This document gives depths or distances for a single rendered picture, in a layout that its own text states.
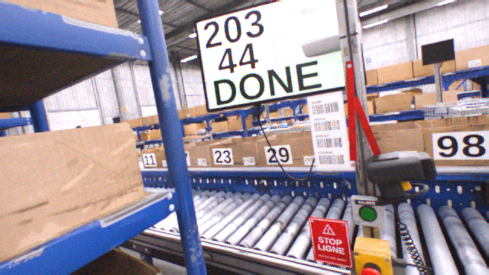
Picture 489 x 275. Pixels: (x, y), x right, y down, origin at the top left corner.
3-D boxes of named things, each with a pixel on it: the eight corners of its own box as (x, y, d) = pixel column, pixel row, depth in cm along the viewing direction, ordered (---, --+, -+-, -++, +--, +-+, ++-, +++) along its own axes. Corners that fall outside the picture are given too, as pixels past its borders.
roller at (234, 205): (194, 248, 99) (185, 244, 101) (252, 200, 142) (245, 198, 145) (194, 237, 98) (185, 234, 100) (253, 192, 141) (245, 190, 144)
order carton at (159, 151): (143, 169, 205) (139, 150, 204) (169, 160, 230) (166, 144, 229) (173, 169, 184) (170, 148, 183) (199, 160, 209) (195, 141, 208)
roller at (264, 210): (232, 256, 88) (222, 254, 90) (283, 202, 131) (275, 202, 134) (229, 244, 87) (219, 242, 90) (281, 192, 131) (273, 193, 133)
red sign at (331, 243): (314, 260, 65) (308, 217, 64) (315, 258, 66) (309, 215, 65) (380, 275, 57) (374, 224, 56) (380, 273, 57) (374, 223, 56)
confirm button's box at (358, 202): (353, 225, 57) (350, 198, 56) (354, 219, 59) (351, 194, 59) (386, 230, 53) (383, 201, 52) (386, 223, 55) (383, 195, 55)
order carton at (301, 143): (260, 168, 142) (255, 141, 140) (278, 156, 166) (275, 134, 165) (327, 168, 120) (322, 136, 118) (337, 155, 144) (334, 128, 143)
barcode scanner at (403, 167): (447, 207, 44) (431, 153, 44) (374, 208, 51) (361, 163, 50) (440, 193, 49) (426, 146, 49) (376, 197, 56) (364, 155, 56)
